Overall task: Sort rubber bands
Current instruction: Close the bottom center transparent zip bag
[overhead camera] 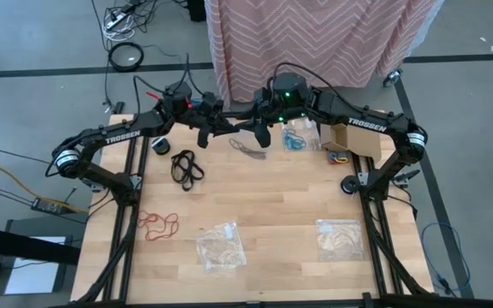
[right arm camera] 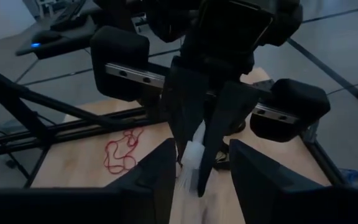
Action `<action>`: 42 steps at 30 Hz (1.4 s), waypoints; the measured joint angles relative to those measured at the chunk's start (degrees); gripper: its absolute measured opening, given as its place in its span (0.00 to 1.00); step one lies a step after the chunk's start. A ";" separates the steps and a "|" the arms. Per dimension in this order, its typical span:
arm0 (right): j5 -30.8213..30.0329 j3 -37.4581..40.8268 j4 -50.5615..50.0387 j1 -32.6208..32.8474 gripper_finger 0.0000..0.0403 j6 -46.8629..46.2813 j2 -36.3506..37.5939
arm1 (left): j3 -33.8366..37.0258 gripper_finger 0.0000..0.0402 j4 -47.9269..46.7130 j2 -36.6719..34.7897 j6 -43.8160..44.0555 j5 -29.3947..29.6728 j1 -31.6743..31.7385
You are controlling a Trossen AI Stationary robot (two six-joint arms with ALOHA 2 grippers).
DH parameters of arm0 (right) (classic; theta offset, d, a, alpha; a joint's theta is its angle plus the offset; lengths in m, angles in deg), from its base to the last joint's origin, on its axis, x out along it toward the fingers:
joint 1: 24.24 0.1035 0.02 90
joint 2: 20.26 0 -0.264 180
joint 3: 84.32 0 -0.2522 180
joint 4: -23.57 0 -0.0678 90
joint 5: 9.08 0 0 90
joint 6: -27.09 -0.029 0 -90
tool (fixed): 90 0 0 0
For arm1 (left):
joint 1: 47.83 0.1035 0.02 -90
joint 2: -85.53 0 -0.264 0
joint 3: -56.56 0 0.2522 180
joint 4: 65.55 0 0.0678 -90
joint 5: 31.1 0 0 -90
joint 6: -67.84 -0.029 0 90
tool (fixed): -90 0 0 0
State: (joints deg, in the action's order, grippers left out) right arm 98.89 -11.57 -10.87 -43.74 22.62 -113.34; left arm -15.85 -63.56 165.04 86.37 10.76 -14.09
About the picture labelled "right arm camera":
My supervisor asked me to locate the red rubber bands bunch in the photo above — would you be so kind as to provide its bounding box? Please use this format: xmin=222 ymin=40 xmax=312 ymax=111
xmin=103 ymin=126 xmax=145 ymax=175

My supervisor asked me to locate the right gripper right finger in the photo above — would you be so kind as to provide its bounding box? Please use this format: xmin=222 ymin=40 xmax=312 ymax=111
xmin=229 ymin=139 xmax=326 ymax=224

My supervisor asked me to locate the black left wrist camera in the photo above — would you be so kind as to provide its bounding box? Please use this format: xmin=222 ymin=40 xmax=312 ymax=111
xmin=197 ymin=0 xmax=275 ymax=55

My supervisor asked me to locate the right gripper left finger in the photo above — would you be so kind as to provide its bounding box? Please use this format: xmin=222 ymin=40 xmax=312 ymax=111
xmin=104 ymin=138 xmax=177 ymax=224

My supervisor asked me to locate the black computer mouse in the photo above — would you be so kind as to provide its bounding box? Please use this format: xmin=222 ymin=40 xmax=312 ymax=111
xmin=31 ymin=30 xmax=64 ymax=49

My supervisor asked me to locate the black desk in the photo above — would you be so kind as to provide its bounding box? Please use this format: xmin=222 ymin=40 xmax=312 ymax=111
xmin=14 ymin=6 xmax=105 ymax=60

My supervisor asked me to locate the black keyboard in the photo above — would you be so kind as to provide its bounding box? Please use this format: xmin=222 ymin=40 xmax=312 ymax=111
xmin=50 ymin=0 xmax=90 ymax=32

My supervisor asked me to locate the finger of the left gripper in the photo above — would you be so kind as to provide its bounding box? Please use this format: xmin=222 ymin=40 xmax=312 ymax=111
xmin=162 ymin=57 xmax=211 ymax=165
xmin=196 ymin=81 xmax=260 ymax=198

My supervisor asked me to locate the clear plastic zip bag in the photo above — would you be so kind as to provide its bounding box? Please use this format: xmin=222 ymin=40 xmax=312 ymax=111
xmin=177 ymin=120 xmax=207 ymax=194

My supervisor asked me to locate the wide black rubber bands bunch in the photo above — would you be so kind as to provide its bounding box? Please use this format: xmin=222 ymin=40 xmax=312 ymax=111
xmin=213 ymin=149 xmax=231 ymax=171

